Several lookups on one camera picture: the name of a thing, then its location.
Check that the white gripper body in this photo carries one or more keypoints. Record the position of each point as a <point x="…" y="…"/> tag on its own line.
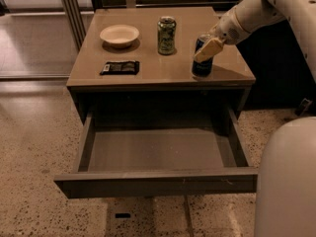
<point x="228" y="32"/>

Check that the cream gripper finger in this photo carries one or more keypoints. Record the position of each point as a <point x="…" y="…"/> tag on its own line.
<point x="212" y="47"/>

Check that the blue pepsi can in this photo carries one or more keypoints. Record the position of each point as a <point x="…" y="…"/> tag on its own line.
<point x="202" y="69"/>

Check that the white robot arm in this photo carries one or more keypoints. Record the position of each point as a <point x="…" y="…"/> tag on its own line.
<point x="286" y="185"/>

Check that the green soda can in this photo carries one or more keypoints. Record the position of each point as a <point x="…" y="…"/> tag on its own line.
<point x="166" y="29"/>

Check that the grey cabinet with tan top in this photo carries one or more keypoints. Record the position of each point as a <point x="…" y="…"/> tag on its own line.
<point x="157" y="72"/>

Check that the open grey top drawer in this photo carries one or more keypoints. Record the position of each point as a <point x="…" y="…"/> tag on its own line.
<point x="160" y="155"/>

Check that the dark snack packet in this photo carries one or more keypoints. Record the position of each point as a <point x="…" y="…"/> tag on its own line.
<point x="120" y="68"/>

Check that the white bowl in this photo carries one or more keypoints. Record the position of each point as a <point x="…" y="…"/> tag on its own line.
<point x="119" y="36"/>

